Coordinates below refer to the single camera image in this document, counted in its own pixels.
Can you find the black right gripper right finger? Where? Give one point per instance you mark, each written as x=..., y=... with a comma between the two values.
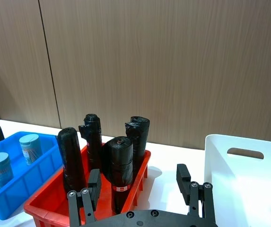
x=183, y=182

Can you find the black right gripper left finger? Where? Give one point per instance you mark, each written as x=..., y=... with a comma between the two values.
x=94, y=186

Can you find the black bag roll red label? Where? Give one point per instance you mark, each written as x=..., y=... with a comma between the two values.
x=121, y=165

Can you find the black garbage bag roll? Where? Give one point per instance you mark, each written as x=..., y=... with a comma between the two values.
x=72, y=160
x=138, y=139
x=94, y=139

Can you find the red plastic bin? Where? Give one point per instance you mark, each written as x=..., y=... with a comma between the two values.
x=52, y=201

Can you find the blue plastic bin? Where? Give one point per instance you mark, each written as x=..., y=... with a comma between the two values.
x=19, y=186

